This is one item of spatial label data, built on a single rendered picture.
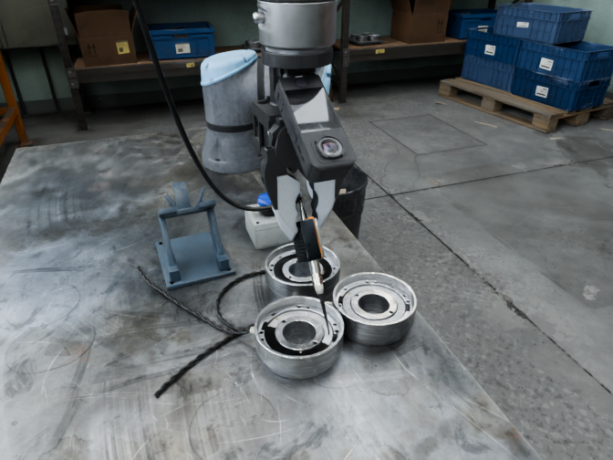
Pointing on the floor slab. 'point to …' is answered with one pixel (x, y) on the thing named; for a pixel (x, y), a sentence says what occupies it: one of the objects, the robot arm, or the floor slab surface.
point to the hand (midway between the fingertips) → (305, 231)
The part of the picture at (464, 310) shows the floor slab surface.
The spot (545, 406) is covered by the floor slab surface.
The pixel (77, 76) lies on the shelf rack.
